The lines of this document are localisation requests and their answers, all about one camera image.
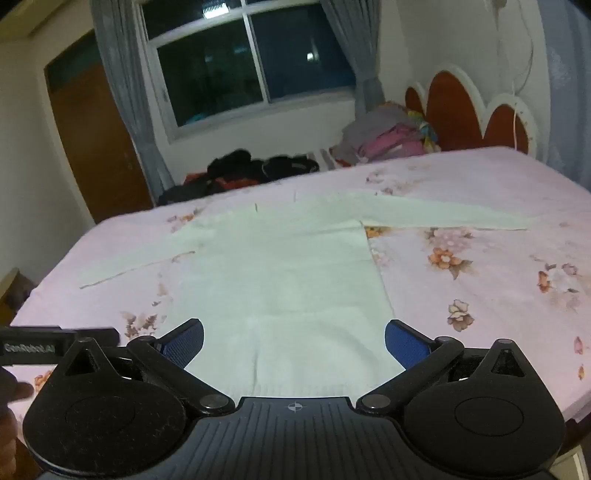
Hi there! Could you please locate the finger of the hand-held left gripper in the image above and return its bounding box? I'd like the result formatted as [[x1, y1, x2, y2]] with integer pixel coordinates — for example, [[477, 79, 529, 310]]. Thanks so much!
[[74, 328, 122, 348]]

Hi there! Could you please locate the white wall cable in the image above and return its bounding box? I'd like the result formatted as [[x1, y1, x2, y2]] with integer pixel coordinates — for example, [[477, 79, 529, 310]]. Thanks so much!
[[480, 0, 536, 151]]

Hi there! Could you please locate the grey curtain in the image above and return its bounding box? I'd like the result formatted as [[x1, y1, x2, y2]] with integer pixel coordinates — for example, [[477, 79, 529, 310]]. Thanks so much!
[[321, 0, 386, 117], [90, 0, 176, 195]]

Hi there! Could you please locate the red scalloped headboard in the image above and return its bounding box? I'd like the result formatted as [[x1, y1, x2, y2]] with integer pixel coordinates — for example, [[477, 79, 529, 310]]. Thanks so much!
[[404, 65, 541, 160]]

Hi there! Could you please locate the white framed window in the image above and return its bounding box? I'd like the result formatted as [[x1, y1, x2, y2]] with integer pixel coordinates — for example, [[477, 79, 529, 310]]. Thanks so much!
[[139, 0, 358, 140]]

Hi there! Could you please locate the person's left hand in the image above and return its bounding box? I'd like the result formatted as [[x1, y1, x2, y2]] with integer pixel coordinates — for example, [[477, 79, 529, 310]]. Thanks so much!
[[0, 381, 36, 462]]

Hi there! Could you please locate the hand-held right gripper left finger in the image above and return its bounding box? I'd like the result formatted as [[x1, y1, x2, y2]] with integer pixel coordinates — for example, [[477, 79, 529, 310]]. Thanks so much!
[[55, 318, 236, 416]]

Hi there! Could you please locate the white knit sweater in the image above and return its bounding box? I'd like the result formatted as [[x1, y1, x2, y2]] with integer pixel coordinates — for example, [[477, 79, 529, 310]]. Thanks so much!
[[78, 189, 529, 403]]

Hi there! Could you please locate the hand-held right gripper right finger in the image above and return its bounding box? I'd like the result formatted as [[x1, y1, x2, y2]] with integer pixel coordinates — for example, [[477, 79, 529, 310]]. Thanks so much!
[[355, 318, 539, 415]]

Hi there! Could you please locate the pile of folded clothes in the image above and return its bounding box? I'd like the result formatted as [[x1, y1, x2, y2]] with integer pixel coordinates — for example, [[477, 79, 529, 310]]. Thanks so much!
[[330, 102, 439, 167]]

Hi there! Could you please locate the brown wooden door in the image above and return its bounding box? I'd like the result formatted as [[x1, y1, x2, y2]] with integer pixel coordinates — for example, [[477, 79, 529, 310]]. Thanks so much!
[[45, 30, 155, 224]]

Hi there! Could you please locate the pink floral bed sheet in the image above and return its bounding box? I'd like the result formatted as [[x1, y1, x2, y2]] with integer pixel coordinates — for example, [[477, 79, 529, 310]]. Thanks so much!
[[9, 145, 591, 423]]

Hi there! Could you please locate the pile of black clothes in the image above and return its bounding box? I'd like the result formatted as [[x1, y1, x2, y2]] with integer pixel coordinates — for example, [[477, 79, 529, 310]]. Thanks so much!
[[157, 148, 321, 207]]

